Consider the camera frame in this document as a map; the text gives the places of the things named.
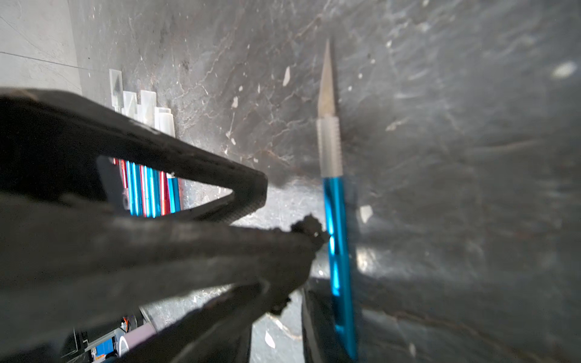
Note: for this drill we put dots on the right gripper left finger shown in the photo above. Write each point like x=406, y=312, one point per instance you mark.
x=73, y=258

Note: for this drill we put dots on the blue carving knife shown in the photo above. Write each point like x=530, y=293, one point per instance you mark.
x=131, y=110
x=148, y=104
x=331, y=169
x=167, y=126

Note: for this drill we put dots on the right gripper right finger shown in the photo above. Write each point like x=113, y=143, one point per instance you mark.
x=320, y=342

